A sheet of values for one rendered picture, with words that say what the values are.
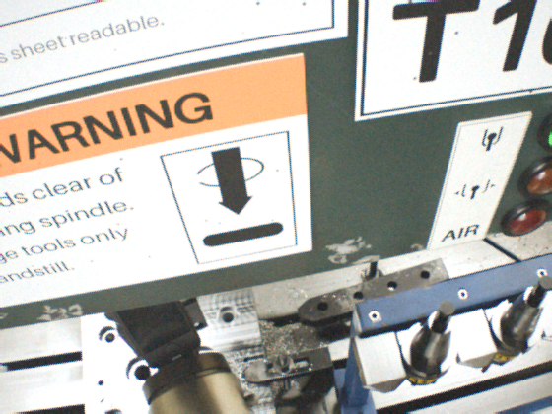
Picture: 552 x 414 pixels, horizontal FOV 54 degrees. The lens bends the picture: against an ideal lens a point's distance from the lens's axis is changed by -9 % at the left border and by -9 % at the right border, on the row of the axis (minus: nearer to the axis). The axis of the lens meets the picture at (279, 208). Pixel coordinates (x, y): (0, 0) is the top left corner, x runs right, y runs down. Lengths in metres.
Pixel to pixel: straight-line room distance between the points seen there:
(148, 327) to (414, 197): 0.24
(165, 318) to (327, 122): 0.26
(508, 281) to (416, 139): 0.52
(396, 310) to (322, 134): 0.49
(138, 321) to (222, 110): 0.26
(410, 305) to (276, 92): 0.52
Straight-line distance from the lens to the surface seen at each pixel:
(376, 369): 0.65
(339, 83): 0.18
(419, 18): 0.17
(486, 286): 0.70
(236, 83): 0.17
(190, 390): 0.42
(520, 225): 0.28
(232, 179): 0.20
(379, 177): 0.22
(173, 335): 0.43
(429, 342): 0.61
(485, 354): 0.68
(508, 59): 0.19
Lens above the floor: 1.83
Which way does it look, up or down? 55 degrees down
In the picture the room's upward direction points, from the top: 6 degrees counter-clockwise
